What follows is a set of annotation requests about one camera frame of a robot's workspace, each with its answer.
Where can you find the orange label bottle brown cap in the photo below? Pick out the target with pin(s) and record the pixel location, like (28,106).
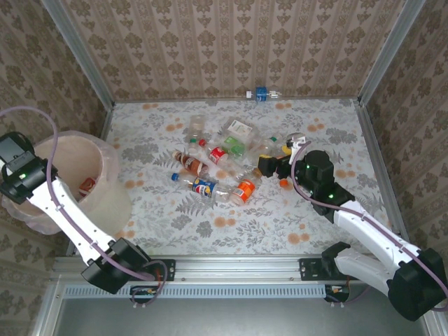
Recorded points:
(244,189)

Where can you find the large clear jug white label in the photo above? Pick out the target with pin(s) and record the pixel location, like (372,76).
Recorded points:
(239,127)

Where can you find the clear bottle red cola label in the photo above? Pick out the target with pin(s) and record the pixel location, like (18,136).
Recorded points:
(217,154)

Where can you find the small blue label bottle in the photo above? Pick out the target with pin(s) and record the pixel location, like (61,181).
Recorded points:
(260,94)

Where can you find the red orange juice bottle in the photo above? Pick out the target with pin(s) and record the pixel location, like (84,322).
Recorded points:
(87,185)

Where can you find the clear bottle blue pepsi label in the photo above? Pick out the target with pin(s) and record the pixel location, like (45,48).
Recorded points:
(204,186)

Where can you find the brown tea bottle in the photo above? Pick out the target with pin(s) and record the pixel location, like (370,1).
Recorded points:
(189,162)

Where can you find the clear bottle green collar white cap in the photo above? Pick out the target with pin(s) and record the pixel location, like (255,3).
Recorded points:
(196,127)

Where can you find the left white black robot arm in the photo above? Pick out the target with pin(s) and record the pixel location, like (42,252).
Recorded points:
(70,217)

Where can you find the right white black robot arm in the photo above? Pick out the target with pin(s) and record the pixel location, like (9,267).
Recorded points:
(374,231)

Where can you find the pink plastic-lined bin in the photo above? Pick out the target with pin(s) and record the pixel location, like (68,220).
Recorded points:
(15,217)

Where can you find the cream plastic waste bin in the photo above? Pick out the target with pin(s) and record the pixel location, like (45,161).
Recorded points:
(105,196)

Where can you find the grey metal front panel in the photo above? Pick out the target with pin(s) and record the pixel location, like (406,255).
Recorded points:
(238,318)

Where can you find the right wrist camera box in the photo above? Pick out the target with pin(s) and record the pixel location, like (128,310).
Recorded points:
(297,140)

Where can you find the right aluminium side rail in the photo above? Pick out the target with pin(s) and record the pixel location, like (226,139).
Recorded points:
(377,154)

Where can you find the aluminium side rail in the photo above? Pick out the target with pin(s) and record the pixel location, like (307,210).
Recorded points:
(108,119)
(377,154)

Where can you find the left aluminium side rail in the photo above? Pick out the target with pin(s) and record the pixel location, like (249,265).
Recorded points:
(108,119)

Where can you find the aluminium front rail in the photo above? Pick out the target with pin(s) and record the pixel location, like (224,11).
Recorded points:
(238,267)

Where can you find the left aluminium frame post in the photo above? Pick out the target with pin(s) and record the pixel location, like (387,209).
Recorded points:
(78,52)

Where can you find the aluminium frame post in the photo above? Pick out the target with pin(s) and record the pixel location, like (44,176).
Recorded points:
(78,52)
(392,52)

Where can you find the right aluminium frame post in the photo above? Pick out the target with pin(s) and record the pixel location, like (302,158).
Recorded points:
(392,52)

